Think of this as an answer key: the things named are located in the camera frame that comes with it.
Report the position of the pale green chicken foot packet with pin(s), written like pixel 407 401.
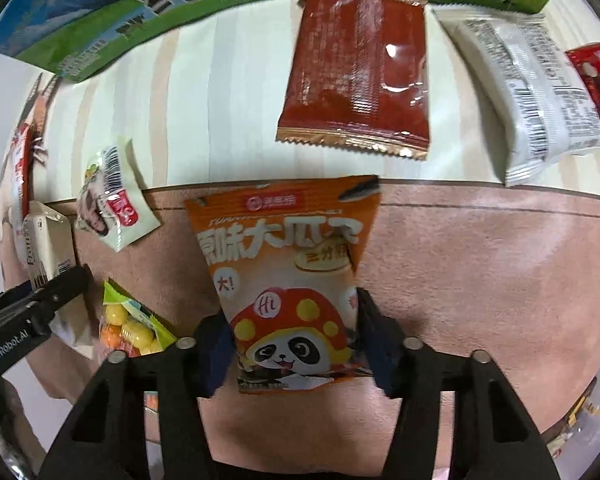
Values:
pixel 110 204

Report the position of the red white long snack packet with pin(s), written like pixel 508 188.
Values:
pixel 19 188

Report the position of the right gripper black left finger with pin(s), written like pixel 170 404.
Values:
pixel 104 436

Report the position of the orange sunflower seed snack bag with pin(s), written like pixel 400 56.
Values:
pixel 282 258

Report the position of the dark red brown snack packet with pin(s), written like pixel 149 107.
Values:
pixel 358 79

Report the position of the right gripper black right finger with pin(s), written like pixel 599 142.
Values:
pixel 494 436

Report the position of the colourful candy balls bag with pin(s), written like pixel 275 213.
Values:
pixel 129 326

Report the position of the cream white snack box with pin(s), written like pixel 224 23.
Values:
pixel 50 252

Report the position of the white grey biscuit packet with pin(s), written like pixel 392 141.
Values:
pixel 538 95

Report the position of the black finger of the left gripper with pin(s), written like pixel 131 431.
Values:
pixel 55 289

